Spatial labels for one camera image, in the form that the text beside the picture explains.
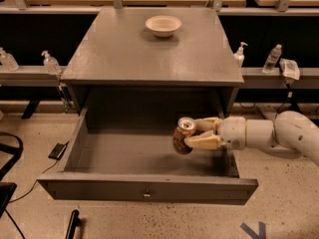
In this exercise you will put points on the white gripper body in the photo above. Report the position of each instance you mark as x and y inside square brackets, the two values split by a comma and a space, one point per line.
[231, 131]

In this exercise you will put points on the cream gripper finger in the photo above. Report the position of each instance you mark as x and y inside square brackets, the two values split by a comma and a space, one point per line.
[206, 140]
[208, 124]

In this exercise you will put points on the orange soda can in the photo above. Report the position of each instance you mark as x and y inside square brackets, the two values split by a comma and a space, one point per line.
[182, 135]

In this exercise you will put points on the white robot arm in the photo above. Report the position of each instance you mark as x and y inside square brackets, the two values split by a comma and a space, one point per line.
[289, 135]

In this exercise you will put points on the grey open top drawer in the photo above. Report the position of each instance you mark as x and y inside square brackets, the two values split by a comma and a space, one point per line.
[122, 150]

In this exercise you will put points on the clear pump sanitizer bottle right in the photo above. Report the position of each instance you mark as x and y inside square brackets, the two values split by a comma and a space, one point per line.
[238, 55]

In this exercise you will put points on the clear pump sanitizer bottle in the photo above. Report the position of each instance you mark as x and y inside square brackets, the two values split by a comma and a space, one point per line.
[51, 64]
[238, 55]

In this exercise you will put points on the crumpled white packet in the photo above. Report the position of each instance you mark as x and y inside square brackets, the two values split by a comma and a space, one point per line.
[289, 69]

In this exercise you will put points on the grey cabinet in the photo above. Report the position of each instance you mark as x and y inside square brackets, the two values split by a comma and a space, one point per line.
[123, 73]

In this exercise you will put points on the white ceramic bowl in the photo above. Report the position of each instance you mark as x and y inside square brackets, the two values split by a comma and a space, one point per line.
[163, 26]

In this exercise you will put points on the black power adapter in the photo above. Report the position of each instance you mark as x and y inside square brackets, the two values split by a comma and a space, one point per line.
[57, 151]

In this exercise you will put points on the clear pump sanitizer bottle left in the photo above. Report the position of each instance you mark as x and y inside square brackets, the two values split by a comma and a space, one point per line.
[51, 64]

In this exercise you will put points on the black chair left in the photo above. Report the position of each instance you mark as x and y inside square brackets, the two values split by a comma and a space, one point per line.
[7, 188]

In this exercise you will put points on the clear sanitizer bottle far left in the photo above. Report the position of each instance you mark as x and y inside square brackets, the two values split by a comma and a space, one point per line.
[8, 61]

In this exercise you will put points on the grey shelf rail right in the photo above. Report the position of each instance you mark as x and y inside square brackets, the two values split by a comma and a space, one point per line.
[255, 79]

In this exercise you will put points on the grey shelf rail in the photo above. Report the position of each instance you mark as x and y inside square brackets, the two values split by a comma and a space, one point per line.
[255, 79]
[27, 76]

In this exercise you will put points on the black handle bottom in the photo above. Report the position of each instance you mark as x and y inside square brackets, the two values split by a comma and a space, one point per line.
[74, 222]

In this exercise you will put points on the grey shelf rail left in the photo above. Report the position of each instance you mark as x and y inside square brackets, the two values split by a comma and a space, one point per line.
[27, 76]

